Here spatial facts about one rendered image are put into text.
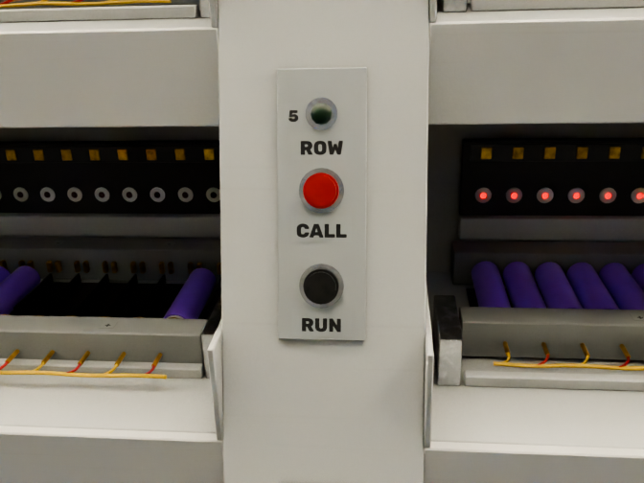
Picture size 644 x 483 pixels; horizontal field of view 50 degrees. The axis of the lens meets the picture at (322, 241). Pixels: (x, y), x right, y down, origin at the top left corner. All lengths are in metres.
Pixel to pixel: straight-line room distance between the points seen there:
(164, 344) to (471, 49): 0.22
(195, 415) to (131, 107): 0.15
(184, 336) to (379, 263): 0.12
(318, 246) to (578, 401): 0.16
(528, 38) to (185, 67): 0.15
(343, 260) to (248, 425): 0.09
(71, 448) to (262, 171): 0.17
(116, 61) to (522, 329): 0.25
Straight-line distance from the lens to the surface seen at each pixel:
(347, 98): 0.31
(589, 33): 0.33
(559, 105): 0.33
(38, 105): 0.36
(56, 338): 0.41
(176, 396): 0.38
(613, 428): 0.36
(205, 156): 0.49
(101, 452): 0.37
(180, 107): 0.34
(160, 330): 0.39
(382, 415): 0.33
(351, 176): 0.31
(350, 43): 0.32
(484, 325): 0.39
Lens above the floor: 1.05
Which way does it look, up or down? 5 degrees down
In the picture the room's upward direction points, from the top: straight up
